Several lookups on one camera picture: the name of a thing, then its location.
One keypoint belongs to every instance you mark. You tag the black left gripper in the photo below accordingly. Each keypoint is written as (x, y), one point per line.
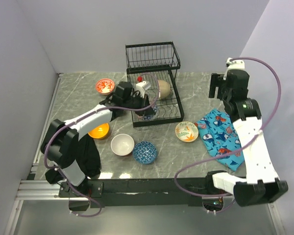
(144, 102)

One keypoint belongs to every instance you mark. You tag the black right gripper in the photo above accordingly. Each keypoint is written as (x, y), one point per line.
(216, 80)

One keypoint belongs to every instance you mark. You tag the red pattern blue zigzag bowl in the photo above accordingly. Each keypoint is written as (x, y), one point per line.
(149, 115)

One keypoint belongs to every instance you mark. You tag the beige bowl white inside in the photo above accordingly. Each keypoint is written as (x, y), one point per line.
(164, 89)

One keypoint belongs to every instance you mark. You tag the cream floral seahorse bowl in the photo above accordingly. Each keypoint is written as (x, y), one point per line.
(186, 131)

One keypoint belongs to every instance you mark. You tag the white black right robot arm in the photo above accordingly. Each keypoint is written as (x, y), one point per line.
(261, 185)

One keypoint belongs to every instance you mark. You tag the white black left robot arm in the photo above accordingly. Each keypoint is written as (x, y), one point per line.
(106, 111)

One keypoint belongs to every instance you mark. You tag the black two-tier dish rack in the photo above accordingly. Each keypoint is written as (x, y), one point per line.
(158, 60)

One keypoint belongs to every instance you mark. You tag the red floral bowl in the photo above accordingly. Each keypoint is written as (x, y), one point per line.
(105, 86)

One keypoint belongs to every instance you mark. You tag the white pinkish bowl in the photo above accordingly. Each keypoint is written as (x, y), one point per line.
(122, 144)

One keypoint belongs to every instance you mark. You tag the orange bowl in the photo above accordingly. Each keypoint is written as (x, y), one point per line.
(100, 132)

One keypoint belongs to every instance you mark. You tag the blue shark print cloth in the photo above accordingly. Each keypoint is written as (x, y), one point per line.
(218, 133)

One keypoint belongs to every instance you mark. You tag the blue triangle pattern bowl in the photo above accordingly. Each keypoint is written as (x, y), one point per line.
(145, 152)

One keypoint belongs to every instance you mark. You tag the black cloth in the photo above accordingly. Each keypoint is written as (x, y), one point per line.
(76, 158)

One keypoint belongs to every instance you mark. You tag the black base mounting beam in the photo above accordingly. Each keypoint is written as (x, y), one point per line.
(198, 185)

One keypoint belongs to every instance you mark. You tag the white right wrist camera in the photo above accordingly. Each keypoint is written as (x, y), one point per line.
(233, 64)

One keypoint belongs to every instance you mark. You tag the aluminium frame rail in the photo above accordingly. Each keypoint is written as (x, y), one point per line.
(42, 190)

